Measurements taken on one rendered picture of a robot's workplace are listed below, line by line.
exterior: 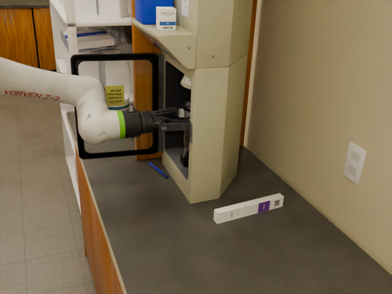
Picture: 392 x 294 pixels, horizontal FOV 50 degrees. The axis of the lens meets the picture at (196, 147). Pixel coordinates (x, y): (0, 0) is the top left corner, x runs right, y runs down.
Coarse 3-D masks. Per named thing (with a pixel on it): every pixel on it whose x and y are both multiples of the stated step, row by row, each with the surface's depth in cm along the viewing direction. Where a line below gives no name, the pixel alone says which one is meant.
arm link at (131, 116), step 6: (132, 108) 136; (126, 114) 135; (132, 114) 135; (138, 114) 136; (126, 120) 134; (132, 120) 134; (138, 120) 135; (126, 126) 134; (132, 126) 134; (138, 126) 135; (126, 132) 135; (132, 132) 136; (138, 132) 136; (132, 138) 141
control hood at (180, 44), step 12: (144, 24) 131; (156, 36) 117; (168, 36) 117; (180, 36) 118; (192, 36) 120; (168, 48) 119; (180, 48) 120; (192, 48) 121; (180, 60) 121; (192, 60) 123
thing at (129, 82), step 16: (80, 64) 145; (96, 64) 146; (112, 64) 148; (128, 64) 149; (144, 64) 151; (112, 80) 150; (128, 80) 152; (144, 80) 153; (112, 96) 153; (128, 96) 154; (144, 96) 156; (112, 144) 160; (128, 144) 162; (144, 144) 164
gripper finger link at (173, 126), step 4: (164, 124) 136; (168, 124) 137; (172, 124) 137; (176, 124) 137; (180, 124) 137; (184, 124) 138; (188, 124) 138; (168, 128) 137; (172, 128) 138; (176, 128) 138; (180, 128) 138; (184, 128) 138
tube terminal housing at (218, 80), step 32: (192, 0) 120; (224, 0) 119; (192, 32) 123; (224, 32) 123; (224, 64) 127; (192, 96) 129; (224, 96) 132; (192, 128) 133; (224, 128) 137; (192, 160) 137; (224, 160) 144; (192, 192) 143
